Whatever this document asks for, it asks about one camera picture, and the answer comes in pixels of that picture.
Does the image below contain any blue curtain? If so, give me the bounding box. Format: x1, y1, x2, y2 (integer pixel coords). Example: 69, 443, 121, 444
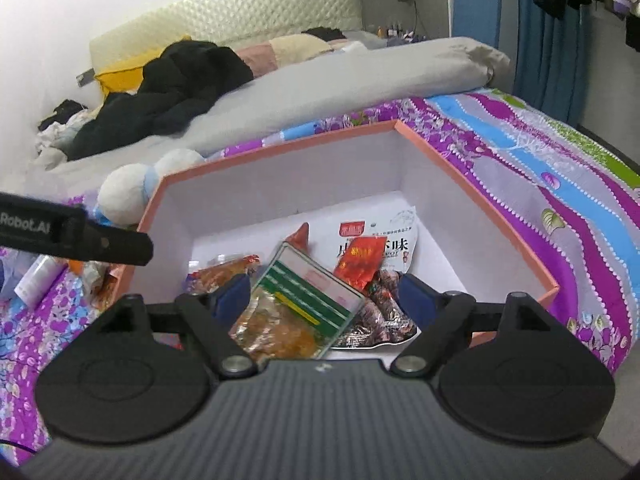
513, 0, 591, 127

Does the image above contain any pink cardboard box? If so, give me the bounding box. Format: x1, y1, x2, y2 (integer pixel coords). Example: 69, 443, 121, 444
112, 119, 561, 348

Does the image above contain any blue mat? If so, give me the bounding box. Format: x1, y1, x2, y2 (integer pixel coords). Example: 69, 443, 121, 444
451, 0, 501, 49

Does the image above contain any shrimp flavor snack bag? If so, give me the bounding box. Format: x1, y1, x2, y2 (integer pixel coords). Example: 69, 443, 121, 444
314, 206, 418, 350

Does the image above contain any dark red foil snack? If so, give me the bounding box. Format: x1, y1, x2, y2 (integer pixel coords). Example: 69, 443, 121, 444
285, 222, 309, 254

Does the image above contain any pile of clothes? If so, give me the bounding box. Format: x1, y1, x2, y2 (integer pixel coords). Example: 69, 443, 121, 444
35, 100, 102, 155

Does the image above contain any white spray bottle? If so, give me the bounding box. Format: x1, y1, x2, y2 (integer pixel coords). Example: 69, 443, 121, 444
14, 255, 66, 310

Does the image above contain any beige pink pillow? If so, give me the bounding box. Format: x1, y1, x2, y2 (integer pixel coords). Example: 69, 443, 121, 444
234, 34, 333, 78

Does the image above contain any cream quilted headboard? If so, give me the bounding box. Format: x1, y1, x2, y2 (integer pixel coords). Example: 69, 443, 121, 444
89, 0, 362, 73

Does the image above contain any green pickled vegetable packet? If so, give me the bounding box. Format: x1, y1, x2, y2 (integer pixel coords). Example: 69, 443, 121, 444
230, 242, 364, 362

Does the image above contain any orange tofu snack packet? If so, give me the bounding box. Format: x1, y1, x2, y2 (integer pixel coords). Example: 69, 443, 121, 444
183, 255, 260, 295

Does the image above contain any grey clear snack packet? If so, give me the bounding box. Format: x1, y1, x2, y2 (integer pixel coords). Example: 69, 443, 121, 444
80, 261, 110, 304

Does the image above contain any red spicy strip packet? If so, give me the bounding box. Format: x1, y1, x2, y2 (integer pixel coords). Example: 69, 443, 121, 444
333, 236, 387, 292

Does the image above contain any grey duvet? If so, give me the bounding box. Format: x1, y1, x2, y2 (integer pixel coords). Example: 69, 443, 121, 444
39, 37, 511, 194

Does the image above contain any white blue plush toy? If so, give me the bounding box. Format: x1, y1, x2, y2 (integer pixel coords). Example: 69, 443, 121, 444
96, 148, 205, 226

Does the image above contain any yellow pillow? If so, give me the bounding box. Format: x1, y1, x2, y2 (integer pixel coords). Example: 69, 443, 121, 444
92, 35, 192, 98

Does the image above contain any colourful floral bed sheet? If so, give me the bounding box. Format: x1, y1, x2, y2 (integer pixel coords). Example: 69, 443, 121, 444
1, 89, 639, 463

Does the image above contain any black jacket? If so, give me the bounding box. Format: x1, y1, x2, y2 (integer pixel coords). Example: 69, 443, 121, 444
66, 40, 254, 162

